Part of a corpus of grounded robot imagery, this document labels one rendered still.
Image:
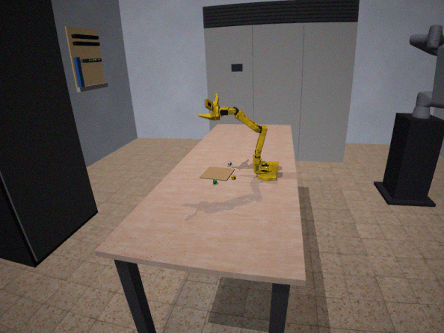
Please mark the tan square mat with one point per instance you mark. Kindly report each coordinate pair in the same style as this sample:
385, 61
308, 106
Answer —
217, 173

